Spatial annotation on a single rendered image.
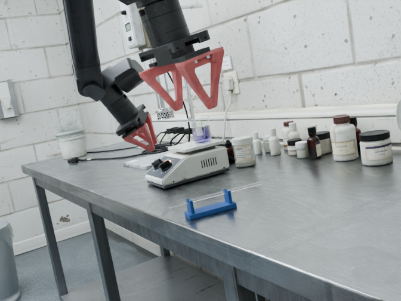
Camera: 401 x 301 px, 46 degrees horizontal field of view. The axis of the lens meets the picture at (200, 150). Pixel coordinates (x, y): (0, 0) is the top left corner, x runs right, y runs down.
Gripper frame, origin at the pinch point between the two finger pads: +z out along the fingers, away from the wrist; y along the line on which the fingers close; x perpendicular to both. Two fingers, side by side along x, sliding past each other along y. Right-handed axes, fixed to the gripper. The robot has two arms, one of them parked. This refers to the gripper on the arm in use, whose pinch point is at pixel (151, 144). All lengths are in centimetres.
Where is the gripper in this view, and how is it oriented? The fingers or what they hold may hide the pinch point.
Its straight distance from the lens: 119.6
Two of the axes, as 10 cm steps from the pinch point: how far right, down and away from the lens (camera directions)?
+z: 5.8, 7.4, 3.5
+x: -8.1, 4.8, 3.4
